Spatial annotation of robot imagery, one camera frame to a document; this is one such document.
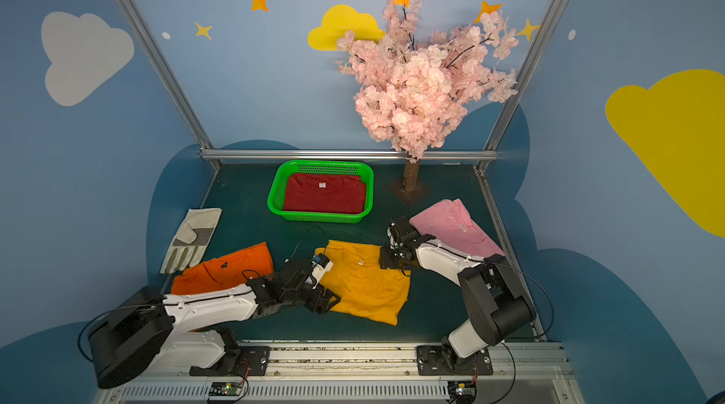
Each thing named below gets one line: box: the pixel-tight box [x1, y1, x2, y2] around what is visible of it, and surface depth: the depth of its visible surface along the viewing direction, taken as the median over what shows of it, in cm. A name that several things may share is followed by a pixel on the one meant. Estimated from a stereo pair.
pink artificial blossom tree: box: [336, 0, 519, 194], surface depth 70 cm
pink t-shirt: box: [408, 198, 506, 258], surface depth 104 cm
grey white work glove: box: [160, 207, 223, 275], surface depth 99 cm
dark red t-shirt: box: [283, 171, 368, 215], surface depth 113 cm
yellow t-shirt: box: [314, 239, 412, 326], surface depth 89 cm
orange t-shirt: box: [170, 241, 275, 295], surface depth 92 cm
